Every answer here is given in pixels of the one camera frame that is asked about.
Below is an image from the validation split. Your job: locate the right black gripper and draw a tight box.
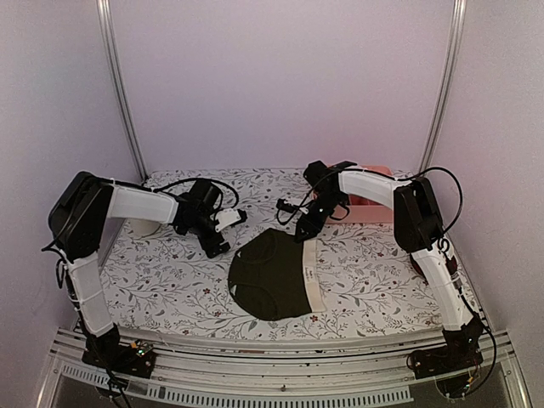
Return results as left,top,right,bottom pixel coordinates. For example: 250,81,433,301
295,191,345,242

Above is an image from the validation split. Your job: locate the pink divided organizer tray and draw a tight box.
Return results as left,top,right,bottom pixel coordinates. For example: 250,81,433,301
326,162,394,224

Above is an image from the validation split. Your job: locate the dark olive cloth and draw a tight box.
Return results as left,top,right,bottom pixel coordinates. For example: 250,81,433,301
228,229,326,321

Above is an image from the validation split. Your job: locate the cream ceramic cup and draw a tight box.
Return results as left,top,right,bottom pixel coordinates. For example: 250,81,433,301
127,218,162,236

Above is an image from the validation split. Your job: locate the floral patterned table mat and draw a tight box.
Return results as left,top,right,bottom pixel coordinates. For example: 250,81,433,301
84,167,477,342

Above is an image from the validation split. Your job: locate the red floral saucer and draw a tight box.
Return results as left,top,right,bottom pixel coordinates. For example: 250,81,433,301
409,255,428,285

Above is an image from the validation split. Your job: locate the left robot arm white sleeve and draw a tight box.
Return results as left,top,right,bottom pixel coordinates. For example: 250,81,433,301
47,170,180,379

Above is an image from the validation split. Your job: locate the robot arm white sleeve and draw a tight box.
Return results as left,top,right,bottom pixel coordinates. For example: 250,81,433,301
337,167,485,380
47,170,180,379

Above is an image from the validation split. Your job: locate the right robot arm white sleeve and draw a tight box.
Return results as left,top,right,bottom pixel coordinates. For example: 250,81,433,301
337,167,485,380

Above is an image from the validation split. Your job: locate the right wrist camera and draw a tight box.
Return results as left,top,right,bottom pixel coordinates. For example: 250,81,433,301
303,161,338,189

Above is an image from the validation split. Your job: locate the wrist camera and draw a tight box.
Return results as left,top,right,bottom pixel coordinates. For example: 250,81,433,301
303,161,338,189
186,178,222,214

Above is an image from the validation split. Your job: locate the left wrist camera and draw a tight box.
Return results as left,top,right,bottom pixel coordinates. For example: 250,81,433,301
186,178,222,214

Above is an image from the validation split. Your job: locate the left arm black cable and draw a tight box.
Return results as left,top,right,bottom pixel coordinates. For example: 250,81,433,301
40,177,240,298

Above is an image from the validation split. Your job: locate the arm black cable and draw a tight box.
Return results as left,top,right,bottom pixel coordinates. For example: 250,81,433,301
407,166,465,256
40,177,240,298

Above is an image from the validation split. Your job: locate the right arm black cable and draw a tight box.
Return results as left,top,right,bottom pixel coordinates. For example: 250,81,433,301
407,166,465,256

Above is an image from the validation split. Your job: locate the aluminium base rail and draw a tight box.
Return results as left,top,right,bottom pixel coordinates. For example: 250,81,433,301
37,329,532,407

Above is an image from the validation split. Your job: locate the right aluminium frame post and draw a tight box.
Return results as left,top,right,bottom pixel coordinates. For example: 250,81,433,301
418,0,467,172

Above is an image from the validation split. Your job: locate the aluminium frame post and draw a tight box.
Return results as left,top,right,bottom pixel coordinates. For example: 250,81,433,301
418,0,467,172
96,0,149,181

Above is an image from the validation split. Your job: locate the left aluminium frame post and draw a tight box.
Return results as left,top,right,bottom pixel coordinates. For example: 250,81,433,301
96,0,149,181

